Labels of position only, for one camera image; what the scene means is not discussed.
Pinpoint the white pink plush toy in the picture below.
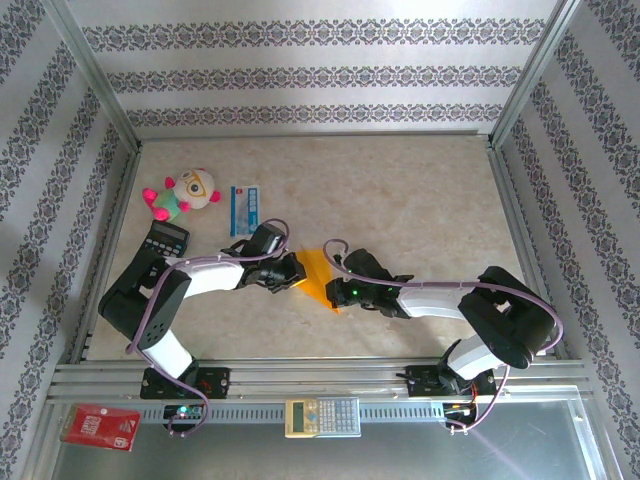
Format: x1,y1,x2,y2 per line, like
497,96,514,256
142,168,223,223

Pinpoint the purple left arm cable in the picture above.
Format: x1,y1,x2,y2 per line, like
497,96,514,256
124,218,291,439

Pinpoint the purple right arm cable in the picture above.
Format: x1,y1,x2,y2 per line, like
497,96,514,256
322,238,565,436

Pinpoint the red card packet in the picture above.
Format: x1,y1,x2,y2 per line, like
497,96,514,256
58,403,142,453

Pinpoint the grey metal shelf sheet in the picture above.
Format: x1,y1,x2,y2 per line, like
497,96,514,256
47,399,604,480

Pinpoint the aluminium mounting rail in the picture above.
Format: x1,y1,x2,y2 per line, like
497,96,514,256
47,357,594,401

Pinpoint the aluminium frame post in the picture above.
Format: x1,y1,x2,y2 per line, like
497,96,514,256
487,0,586,146
42,0,144,151

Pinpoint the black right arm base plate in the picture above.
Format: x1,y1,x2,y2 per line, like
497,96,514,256
394,364,499,399

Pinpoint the aluminium table side rail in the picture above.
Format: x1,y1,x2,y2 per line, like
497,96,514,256
69,144,144,364
487,142,571,360

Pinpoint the beige scientific calculator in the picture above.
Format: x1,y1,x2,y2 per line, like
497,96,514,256
284,397,362,439

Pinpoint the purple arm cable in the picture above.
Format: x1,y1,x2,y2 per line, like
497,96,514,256
124,218,291,439
322,238,565,436

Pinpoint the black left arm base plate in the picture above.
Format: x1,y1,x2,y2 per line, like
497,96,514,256
139,367,231,401

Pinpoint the black desk calculator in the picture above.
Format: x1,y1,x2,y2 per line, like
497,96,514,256
142,221,191,260

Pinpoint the blue white plastic packet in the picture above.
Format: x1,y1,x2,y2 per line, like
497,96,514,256
229,184,262,239

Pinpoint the grey slotted cable duct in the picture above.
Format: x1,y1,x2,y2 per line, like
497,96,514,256
139,402,476,425

